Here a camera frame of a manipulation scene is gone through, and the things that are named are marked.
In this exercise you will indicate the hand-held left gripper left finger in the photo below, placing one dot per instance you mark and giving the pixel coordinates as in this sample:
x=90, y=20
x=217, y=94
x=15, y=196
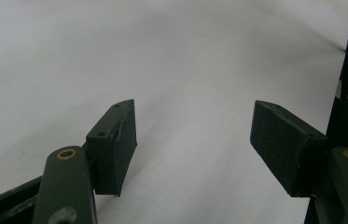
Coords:
x=115, y=146

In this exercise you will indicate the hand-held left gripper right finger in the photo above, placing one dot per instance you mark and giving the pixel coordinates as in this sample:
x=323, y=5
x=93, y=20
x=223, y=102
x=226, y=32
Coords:
x=286, y=146

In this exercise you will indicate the white table mat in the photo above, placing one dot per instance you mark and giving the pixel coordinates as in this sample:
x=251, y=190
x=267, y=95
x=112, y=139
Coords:
x=162, y=62

